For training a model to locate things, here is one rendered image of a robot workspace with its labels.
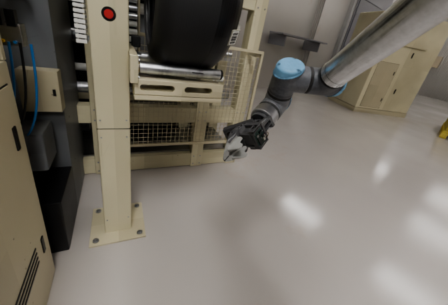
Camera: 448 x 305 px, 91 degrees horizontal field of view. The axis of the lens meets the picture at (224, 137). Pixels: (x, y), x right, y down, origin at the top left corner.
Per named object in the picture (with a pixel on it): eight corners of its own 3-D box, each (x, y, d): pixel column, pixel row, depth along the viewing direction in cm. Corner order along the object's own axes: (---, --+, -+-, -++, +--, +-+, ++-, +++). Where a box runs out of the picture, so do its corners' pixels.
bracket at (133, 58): (129, 83, 79) (129, 54, 75) (126, 63, 111) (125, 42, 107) (140, 84, 81) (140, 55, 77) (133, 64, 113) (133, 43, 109)
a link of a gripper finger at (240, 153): (235, 161, 64) (251, 142, 69) (221, 160, 68) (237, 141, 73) (239, 169, 65) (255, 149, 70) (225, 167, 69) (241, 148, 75)
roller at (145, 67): (135, 72, 86) (136, 73, 82) (135, 60, 84) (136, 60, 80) (219, 79, 100) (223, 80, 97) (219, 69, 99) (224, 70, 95)
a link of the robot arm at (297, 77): (309, 57, 74) (295, 86, 84) (275, 52, 73) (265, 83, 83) (315, 74, 68) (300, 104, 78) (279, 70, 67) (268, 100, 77)
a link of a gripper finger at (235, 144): (231, 153, 63) (247, 134, 68) (217, 152, 67) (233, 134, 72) (235, 161, 64) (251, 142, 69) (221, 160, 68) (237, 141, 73)
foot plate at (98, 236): (89, 248, 110) (88, 245, 109) (93, 210, 132) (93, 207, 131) (145, 236, 121) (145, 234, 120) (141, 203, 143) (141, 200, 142)
